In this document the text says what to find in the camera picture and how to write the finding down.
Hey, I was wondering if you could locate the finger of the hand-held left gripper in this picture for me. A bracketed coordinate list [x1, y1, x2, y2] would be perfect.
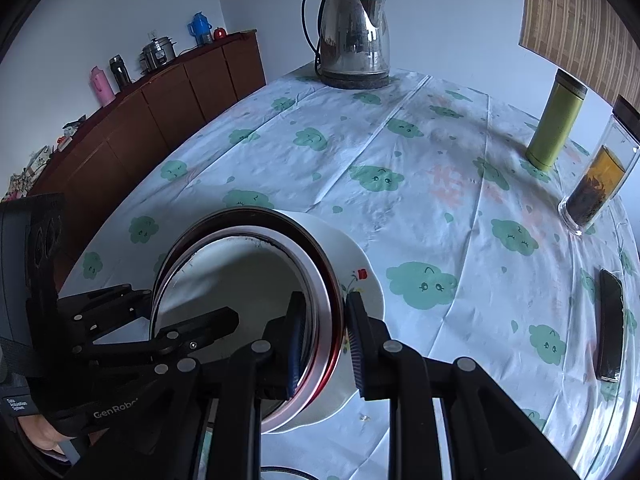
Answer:
[75, 307, 240, 363]
[57, 284, 153, 343]

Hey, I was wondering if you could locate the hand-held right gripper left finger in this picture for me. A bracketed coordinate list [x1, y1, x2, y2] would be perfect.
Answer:
[65, 291, 307, 480]

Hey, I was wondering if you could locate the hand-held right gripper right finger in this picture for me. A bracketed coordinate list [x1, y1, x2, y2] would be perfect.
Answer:
[345, 291, 583, 480]

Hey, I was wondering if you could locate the large red steel bowl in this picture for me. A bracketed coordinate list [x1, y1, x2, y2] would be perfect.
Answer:
[149, 208, 347, 435]

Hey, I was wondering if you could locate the red flower white plate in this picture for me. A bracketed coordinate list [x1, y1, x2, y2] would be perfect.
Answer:
[270, 210, 387, 433]

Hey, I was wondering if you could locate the person's left hand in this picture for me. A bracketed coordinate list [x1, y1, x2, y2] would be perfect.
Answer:
[17, 412, 73, 463]

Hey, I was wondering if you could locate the pile of printed packets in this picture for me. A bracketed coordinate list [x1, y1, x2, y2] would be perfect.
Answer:
[0, 145, 53, 203]

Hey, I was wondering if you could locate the brown wooden sideboard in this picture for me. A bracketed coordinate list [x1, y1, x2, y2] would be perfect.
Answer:
[25, 30, 267, 291]

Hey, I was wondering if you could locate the pink thermos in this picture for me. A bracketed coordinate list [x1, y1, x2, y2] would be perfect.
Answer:
[89, 66, 116, 107]

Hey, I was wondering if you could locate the black thermos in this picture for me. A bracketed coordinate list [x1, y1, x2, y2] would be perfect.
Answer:
[109, 55, 132, 92]

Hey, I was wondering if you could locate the steel cooking pot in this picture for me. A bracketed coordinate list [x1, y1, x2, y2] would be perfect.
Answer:
[140, 35, 178, 73]

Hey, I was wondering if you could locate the black phone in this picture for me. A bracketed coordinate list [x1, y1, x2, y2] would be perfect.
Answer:
[595, 268, 626, 383]

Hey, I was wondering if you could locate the black kettle base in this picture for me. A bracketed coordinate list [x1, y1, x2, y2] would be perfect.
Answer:
[320, 67, 391, 91]

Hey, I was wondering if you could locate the glass tea bottle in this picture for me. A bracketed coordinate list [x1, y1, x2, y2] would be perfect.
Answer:
[558, 95, 640, 236]

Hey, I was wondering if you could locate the blue jug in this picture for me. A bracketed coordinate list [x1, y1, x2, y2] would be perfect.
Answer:
[188, 11, 213, 47]

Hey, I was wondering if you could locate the green thermos flask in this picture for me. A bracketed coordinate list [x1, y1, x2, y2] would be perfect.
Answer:
[525, 69, 588, 171]

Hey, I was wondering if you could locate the steel electric kettle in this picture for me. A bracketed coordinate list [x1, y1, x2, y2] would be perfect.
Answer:
[301, 0, 392, 78]

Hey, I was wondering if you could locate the bamboo window blind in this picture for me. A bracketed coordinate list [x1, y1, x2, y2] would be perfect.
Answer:
[518, 0, 640, 108]

